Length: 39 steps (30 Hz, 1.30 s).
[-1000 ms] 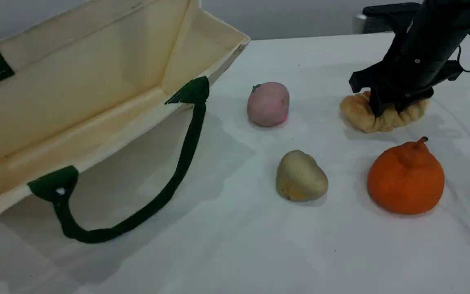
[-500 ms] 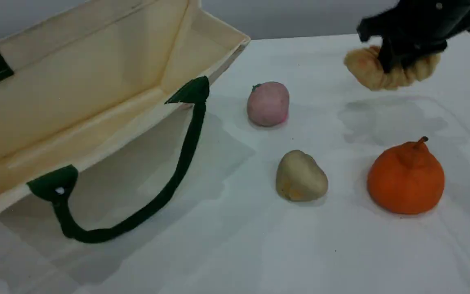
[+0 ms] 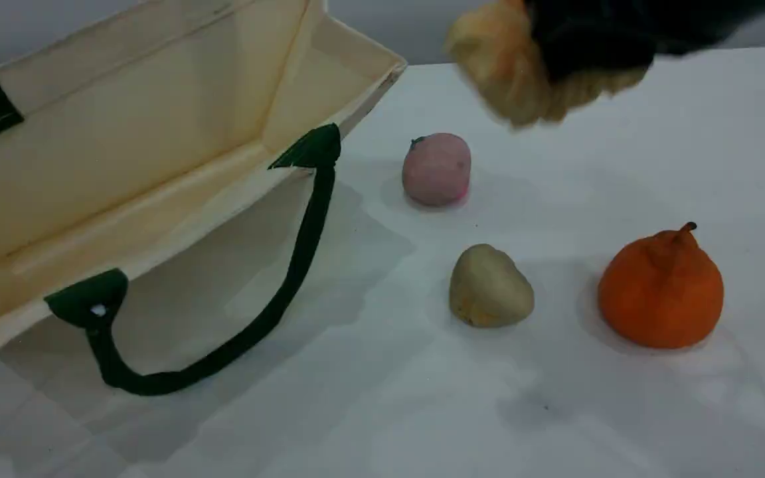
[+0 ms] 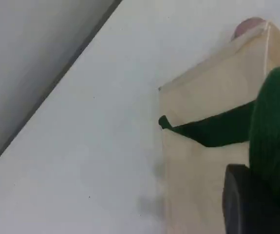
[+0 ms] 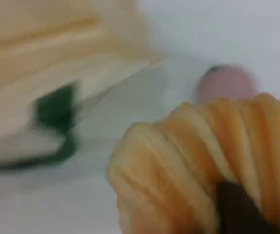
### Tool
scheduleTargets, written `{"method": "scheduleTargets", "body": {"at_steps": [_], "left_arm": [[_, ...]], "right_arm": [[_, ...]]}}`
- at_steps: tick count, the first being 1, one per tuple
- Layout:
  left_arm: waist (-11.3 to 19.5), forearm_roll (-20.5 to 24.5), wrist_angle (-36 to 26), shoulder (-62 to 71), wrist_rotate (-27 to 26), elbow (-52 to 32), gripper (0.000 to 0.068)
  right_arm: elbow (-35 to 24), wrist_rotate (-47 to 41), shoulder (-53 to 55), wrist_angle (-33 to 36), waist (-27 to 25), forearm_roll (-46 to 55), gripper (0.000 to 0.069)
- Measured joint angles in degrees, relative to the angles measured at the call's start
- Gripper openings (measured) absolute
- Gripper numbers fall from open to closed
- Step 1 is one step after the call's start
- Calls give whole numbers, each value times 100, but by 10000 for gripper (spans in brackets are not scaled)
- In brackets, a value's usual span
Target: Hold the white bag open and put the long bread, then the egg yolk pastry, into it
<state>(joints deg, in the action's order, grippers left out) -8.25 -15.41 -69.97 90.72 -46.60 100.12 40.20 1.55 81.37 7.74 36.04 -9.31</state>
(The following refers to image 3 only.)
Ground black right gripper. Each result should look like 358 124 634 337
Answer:
525 0 662 82

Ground long spiral bread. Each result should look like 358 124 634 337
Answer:
446 0 652 127

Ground beige potato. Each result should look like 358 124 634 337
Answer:
449 243 535 329

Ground white canvas bag green handles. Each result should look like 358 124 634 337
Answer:
0 0 408 397

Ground pink peach toy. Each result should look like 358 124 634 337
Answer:
402 132 473 208

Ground orange tangerine toy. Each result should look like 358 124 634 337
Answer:
598 222 725 351

